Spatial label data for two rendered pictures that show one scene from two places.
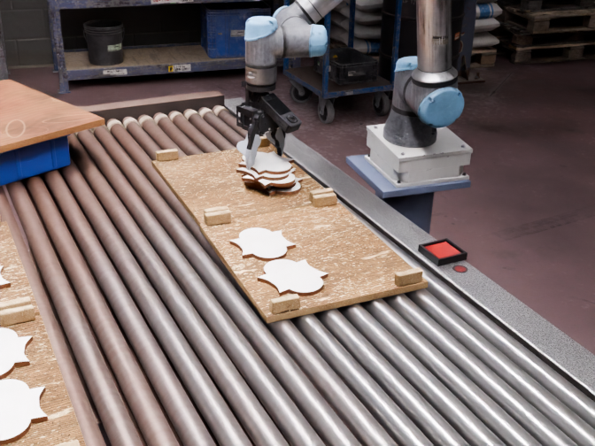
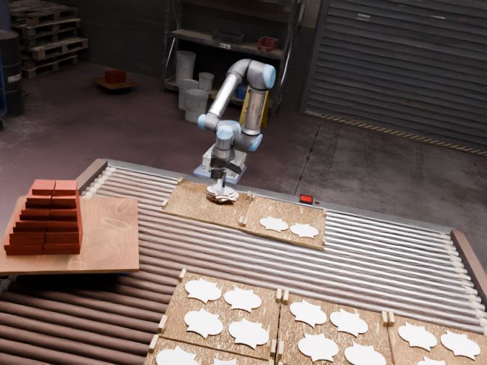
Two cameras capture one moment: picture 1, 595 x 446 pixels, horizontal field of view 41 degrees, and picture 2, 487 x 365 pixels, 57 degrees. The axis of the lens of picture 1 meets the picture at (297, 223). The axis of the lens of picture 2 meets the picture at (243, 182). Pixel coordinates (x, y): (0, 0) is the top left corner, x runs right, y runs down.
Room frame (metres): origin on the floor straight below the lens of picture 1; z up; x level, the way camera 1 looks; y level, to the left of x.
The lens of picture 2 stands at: (0.72, 1.80, 2.14)
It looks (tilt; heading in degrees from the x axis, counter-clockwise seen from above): 28 degrees down; 300
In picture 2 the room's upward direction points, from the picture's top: 10 degrees clockwise
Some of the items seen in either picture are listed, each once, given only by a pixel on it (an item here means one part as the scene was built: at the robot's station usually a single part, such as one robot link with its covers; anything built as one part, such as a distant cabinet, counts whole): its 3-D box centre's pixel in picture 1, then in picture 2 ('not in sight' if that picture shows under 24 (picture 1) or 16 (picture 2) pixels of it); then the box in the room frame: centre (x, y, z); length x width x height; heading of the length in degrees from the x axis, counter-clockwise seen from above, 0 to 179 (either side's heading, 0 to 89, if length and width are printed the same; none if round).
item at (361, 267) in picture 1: (306, 254); (285, 221); (1.50, -0.02, 0.93); 0.41 x 0.35 x 0.02; 24
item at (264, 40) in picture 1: (262, 42); (224, 137); (1.87, 0.09, 1.29); 0.09 x 0.08 x 0.11; 105
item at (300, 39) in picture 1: (300, 39); (228, 130); (1.91, 0.00, 1.29); 0.11 x 0.11 x 0.08; 15
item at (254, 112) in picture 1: (258, 106); (218, 166); (1.88, 0.10, 1.13); 0.09 x 0.08 x 0.12; 47
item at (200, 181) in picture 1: (240, 181); (208, 203); (1.88, 0.15, 0.93); 0.41 x 0.35 x 0.02; 26
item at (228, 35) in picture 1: (235, 27); not in sight; (6.26, 0.53, 0.32); 0.50 x 0.41 x 0.37; 106
